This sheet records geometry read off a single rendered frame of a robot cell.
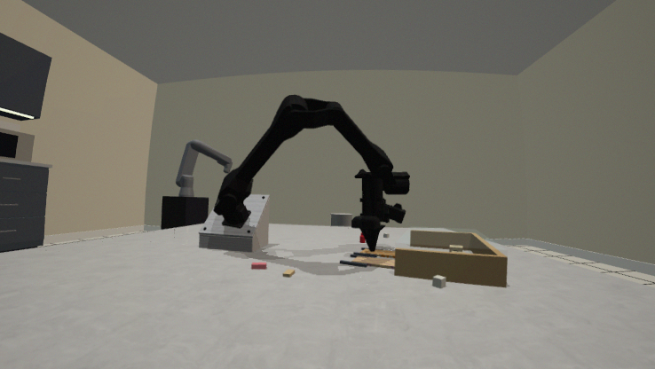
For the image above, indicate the tan strip with orange polka dots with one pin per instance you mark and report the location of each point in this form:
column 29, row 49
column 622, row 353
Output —
column 381, row 253

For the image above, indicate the tan strip with purple zigzag lines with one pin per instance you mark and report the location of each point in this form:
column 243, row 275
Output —
column 376, row 262

